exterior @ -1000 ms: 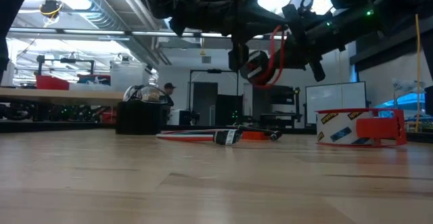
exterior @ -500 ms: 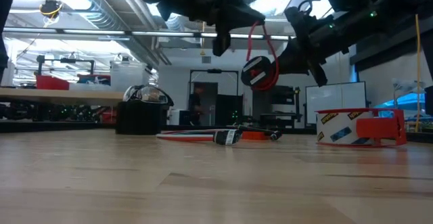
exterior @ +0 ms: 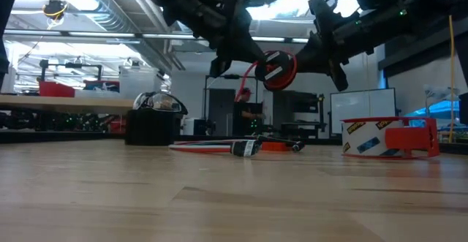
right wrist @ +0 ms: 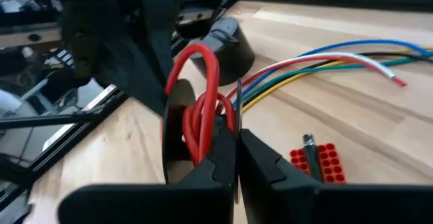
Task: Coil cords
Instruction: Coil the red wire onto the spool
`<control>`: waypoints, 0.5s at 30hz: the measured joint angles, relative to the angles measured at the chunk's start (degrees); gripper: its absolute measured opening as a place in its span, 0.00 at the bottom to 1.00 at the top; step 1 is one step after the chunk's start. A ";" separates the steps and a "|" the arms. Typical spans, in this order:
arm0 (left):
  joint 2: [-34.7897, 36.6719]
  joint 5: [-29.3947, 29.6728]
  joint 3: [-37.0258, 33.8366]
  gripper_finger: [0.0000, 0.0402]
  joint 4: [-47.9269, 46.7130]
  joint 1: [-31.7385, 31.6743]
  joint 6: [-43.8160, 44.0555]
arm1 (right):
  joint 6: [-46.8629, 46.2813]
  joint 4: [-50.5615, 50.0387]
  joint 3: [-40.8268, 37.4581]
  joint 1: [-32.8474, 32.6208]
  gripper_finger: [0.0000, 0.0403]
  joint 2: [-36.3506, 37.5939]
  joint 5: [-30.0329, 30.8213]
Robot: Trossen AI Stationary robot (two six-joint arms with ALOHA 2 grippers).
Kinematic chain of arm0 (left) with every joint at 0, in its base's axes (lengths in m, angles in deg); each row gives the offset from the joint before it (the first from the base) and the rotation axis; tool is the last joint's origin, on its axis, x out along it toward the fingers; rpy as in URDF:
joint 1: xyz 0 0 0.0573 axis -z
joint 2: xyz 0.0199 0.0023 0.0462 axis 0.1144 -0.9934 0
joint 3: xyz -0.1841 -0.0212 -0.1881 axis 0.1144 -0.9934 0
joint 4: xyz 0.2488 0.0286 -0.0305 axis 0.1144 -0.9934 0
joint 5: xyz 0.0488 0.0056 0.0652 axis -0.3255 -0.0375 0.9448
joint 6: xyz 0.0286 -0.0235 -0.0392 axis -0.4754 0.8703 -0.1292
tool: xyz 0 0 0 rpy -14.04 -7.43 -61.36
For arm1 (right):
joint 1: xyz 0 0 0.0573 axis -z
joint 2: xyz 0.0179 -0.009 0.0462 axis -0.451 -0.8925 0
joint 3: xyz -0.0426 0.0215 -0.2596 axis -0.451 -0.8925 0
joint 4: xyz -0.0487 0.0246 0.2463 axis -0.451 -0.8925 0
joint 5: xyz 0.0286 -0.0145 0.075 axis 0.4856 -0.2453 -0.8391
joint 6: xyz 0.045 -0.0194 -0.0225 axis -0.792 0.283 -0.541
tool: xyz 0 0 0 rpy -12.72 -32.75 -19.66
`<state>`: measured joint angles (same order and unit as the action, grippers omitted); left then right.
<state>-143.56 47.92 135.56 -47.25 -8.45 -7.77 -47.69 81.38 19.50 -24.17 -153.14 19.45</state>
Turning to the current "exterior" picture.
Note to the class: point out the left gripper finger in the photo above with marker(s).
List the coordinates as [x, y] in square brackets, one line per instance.
[253, 55]

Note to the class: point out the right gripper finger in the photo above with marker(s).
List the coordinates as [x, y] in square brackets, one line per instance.
[311, 59]

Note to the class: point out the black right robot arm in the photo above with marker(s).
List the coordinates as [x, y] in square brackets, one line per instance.
[420, 0]

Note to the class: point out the black shelving unit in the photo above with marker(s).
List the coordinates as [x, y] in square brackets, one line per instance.
[300, 110]

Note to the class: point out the person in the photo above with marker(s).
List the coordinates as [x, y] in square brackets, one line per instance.
[246, 119]

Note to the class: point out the whiteboard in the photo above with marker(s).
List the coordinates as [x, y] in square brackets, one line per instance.
[362, 110]

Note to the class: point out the small red tool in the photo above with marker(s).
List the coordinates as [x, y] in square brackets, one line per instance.
[298, 146]

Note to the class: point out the translucent storage box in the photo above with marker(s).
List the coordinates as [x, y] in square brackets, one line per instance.
[139, 81]

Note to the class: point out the red tape dispenser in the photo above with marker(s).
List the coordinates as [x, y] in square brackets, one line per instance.
[406, 137]

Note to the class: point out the long ceiling light bar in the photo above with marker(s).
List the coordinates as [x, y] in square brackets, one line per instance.
[109, 34]

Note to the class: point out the red storage box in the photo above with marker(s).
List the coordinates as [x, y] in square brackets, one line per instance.
[55, 88]

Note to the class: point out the black frame stand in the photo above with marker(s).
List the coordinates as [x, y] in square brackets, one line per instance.
[226, 76]

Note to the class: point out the black gantry frame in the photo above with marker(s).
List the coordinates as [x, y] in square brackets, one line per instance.
[84, 66]

